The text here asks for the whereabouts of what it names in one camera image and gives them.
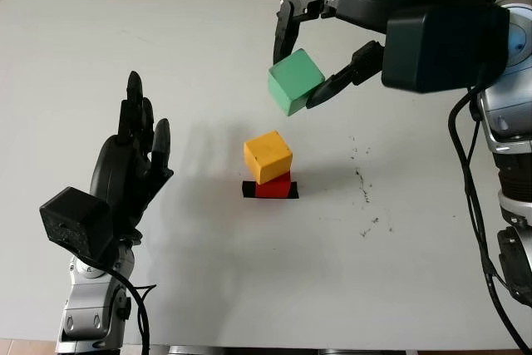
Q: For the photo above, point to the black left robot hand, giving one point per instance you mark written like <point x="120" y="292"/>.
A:
<point x="120" y="172"/>

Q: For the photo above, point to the green block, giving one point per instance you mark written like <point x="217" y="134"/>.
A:
<point x="295" y="80"/>

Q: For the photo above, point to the yellow block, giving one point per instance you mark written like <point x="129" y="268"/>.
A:
<point x="268" y="157"/>

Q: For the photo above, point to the red block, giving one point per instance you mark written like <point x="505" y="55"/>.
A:
<point x="274" y="189"/>

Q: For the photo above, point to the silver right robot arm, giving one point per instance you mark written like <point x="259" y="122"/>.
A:
<point x="511" y="122"/>

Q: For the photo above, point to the black tape mark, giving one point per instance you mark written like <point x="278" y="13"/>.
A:
<point x="248" y="190"/>

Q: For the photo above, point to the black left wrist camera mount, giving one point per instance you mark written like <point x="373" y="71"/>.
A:
<point x="75" y="222"/>

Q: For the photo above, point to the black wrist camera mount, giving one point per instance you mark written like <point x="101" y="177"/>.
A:
<point x="444" y="47"/>
<point x="75" y="222"/>

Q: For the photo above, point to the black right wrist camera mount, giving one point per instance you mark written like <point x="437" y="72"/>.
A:
<point x="444" y="47"/>

